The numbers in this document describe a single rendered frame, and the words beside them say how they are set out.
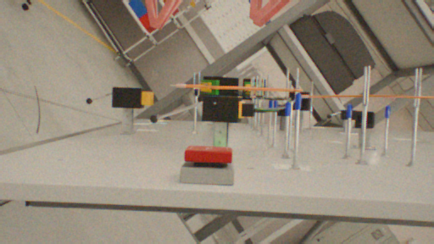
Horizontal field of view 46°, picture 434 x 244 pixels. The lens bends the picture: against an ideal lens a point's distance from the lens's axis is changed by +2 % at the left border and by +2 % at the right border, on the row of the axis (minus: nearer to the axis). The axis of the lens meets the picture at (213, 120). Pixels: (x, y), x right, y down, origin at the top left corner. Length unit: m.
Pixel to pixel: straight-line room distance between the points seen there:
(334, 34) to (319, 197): 1.37
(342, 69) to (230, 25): 6.81
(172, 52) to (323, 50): 6.93
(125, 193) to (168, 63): 8.15
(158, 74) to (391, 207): 8.19
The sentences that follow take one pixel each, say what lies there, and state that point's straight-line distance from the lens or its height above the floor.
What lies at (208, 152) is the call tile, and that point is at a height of 1.11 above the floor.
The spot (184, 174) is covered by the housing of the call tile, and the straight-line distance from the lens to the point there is 0.52.
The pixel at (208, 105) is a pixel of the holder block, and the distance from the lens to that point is 0.77.
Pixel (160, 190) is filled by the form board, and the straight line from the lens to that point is 0.49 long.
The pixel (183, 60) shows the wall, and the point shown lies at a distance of 8.58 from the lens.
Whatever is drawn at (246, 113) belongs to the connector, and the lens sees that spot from 0.77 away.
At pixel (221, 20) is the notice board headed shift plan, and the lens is 8.62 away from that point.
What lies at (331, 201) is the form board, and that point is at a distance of 0.50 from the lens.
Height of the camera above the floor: 1.17
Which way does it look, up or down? 3 degrees down
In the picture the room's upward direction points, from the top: 55 degrees clockwise
